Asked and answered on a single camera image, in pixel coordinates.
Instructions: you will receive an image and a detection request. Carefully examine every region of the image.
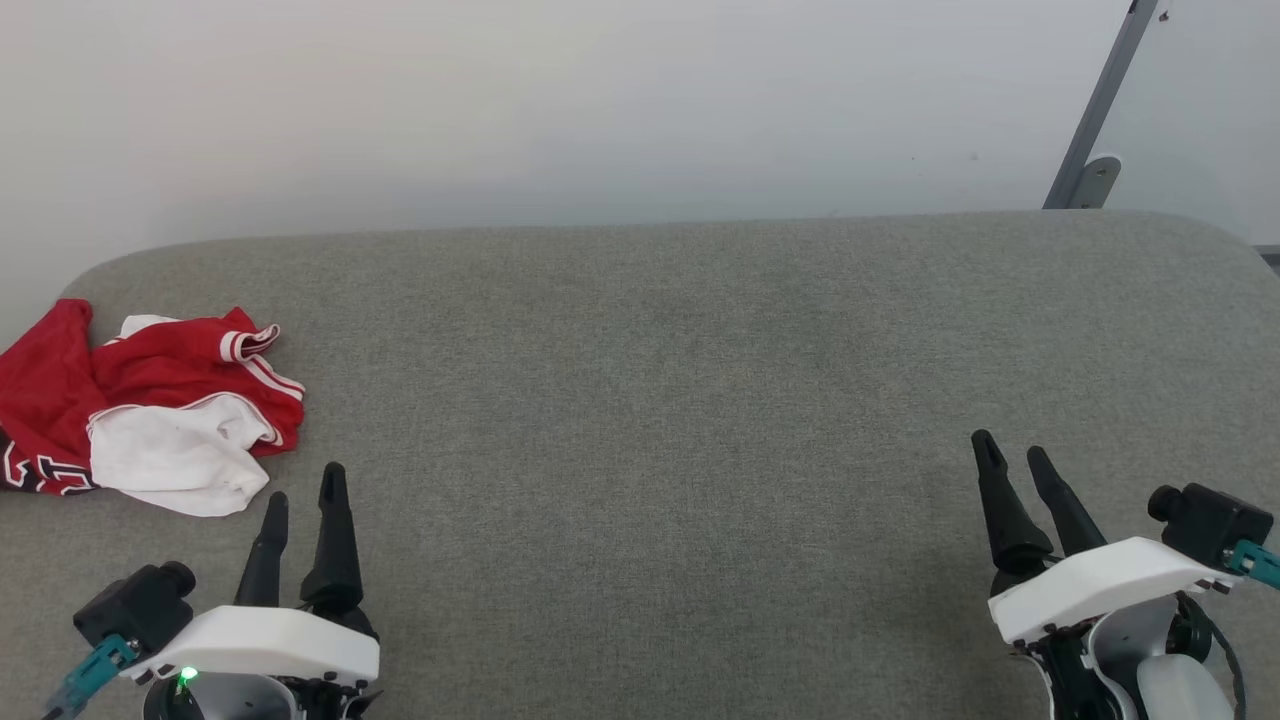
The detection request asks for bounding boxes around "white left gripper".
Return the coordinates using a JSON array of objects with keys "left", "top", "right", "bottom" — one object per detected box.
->
[{"left": 120, "top": 462, "right": 382, "bottom": 720}]

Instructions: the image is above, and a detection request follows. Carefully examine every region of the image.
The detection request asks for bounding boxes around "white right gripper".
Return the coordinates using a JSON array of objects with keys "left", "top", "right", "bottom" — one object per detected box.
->
[{"left": 971, "top": 430, "right": 1236, "bottom": 720}]

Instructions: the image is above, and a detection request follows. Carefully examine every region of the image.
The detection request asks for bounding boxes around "red and white shirt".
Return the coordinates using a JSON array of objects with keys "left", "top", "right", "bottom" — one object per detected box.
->
[{"left": 0, "top": 298, "right": 306, "bottom": 518}]

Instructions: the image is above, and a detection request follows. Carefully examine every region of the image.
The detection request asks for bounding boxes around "grey fabric sofa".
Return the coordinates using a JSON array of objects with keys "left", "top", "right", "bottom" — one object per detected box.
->
[{"left": 0, "top": 210, "right": 1280, "bottom": 720}]

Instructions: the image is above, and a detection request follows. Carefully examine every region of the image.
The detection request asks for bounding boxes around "grey metal pole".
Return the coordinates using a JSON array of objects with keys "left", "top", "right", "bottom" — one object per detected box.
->
[{"left": 1043, "top": 0, "right": 1161, "bottom": 211}]

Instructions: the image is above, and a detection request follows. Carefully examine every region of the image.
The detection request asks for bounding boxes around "teal right camera connector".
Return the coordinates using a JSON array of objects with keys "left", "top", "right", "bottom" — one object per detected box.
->
[{"left": 1225, "top": 540, "right": 1280, "bottom": 589}]

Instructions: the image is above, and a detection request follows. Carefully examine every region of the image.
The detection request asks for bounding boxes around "teal camera connector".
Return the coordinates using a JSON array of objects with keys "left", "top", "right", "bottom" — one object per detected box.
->
[
  {"left": 1225, "top": 540, "right": 1280, "bottom": 589},
  {"left": 45, "top": 635, "right": 136, "bottom": 717}
]

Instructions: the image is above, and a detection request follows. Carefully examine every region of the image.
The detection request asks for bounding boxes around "teal left camera connector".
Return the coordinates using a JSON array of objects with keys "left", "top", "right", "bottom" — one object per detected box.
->
[{"left": 45, "top": 635, "right": 136, "bottom": 717}]

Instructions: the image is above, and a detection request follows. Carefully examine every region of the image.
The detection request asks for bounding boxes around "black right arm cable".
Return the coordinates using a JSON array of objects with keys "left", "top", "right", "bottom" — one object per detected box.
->
[{"left": 1180, "top": 595, "right": 1247, "bottom": 720}]

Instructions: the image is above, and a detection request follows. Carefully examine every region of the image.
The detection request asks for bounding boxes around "grey metal pole bracket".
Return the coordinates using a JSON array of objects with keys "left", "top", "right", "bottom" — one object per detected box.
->
[{"left": 1065, "top": 155, "right": 1123, "bottom": 211}]

